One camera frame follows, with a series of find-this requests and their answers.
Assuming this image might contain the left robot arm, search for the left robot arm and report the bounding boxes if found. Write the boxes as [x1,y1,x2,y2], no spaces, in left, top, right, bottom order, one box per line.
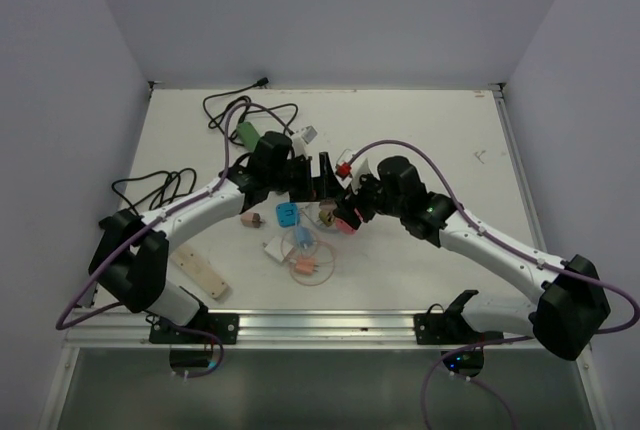
[89,131,351,343]

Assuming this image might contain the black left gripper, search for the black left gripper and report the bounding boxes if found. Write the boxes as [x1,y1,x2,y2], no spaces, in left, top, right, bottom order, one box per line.
[268,151,343,202]

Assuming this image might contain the black cream strip cord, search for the black cream strip cord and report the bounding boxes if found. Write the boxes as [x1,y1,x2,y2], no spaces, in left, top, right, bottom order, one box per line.
[97,167,199,231]

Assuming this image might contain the green power strip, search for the green power strip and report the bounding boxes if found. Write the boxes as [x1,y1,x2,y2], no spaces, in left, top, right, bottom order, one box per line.
[236,121,261,152]

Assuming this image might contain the blue plug adapter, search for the blue plug adapter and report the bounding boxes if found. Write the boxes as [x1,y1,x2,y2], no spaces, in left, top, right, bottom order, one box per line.
[275,202,300,228]

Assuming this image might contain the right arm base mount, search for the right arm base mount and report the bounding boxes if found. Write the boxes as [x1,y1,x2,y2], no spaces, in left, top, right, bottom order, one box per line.
[413,290,504,345]

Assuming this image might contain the light blue usb charger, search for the light blue usb charger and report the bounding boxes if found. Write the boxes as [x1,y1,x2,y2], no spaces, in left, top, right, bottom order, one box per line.
[294,226,315,251]

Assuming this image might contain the white usb charger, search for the white usb charger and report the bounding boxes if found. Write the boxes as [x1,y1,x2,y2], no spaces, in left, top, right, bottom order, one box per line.
[262,236,286,265]

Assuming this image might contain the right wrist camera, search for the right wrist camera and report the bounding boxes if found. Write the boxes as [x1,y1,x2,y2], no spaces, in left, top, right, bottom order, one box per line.
[335,149,371,193]

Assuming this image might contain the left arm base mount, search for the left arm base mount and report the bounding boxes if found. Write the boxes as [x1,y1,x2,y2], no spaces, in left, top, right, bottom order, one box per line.
[146,304,240,345]

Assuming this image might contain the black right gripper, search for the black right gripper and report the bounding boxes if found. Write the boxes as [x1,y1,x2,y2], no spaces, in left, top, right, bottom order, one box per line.
[334,169,406,230]

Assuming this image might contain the light blue usb cable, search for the light blue usb cable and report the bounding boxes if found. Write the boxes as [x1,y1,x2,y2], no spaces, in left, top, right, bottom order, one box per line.
[294,202,351,251]

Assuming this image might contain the pink usb charger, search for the pink usb charger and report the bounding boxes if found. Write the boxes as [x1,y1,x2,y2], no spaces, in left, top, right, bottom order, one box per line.
[240,212,265,229]

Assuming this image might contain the cream power strip red sockets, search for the cream power strip red sockets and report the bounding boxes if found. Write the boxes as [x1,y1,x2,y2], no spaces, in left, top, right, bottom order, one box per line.
[170,244,230,300]

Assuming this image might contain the salmon usb charger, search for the salmon usb charger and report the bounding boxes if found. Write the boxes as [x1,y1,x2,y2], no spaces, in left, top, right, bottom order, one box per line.
[292,257,317,276]

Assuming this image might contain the black green strip cord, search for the black green strip cord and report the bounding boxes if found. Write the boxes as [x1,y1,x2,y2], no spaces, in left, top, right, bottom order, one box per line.
[202,76,300,144]

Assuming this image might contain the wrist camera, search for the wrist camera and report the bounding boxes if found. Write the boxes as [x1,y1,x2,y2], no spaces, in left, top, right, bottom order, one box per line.
[290,126,317,157]
[335,149,371,193]

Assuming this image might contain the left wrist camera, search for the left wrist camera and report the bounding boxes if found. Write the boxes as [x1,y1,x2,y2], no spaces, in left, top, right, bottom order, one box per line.
[290,126,317,157]

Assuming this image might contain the pink usb cable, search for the pink usb cable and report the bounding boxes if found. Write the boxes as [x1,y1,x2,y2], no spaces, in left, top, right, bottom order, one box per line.
[279,229,338,287]

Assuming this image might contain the yellow usb charger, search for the yellow usb charger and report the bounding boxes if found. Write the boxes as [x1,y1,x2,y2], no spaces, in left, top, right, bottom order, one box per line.
[318,202,336,227]

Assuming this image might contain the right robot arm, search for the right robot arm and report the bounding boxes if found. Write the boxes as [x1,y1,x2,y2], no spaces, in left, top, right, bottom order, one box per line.
[337,156,611,361]

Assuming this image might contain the front aluminium rail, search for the front aluminium rail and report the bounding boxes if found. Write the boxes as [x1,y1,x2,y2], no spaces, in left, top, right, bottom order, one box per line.
[63,307,536,349]

